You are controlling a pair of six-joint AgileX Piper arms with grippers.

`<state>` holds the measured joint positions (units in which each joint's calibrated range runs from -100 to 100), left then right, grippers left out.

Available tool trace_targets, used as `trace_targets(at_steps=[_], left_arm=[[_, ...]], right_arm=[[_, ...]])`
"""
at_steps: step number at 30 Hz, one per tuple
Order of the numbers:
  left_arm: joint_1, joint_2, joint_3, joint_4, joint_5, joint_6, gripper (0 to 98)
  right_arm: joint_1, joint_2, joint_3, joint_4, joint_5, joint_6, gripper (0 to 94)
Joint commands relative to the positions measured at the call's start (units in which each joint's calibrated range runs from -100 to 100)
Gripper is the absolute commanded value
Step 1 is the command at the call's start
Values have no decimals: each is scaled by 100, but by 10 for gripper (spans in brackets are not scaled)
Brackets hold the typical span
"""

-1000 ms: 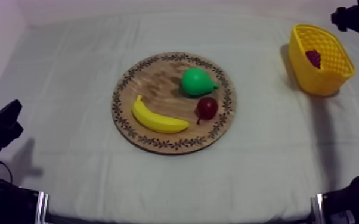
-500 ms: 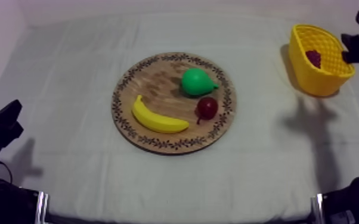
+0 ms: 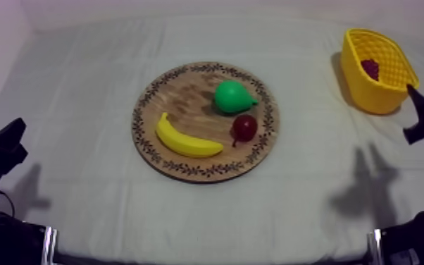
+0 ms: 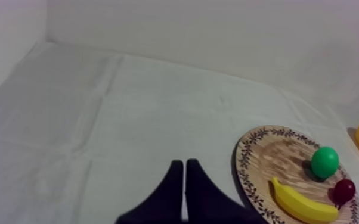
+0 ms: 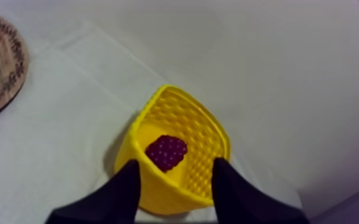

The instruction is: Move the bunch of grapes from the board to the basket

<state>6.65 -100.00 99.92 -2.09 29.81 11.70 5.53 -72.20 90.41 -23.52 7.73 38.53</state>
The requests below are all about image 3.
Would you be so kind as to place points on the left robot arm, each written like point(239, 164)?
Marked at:
point(8, 240)

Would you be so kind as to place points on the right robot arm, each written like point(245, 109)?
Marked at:
point(419, 238)

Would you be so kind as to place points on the purple toy grapes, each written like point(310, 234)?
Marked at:
point(371, 68)

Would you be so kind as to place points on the yellow plastic basket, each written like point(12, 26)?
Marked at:
point(363, 90)

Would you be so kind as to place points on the round wooden board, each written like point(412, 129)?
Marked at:
point(197, 96)

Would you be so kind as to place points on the silver metal bar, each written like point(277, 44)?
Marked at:
point(49, 245)
point(374, 247)

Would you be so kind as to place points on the small red fruit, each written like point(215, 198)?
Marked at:
point(244, 127)

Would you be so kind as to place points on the yellow toy banana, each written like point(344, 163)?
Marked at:
point(186, 143)

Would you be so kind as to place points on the green toy pear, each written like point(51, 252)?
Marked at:
point(231, 97)

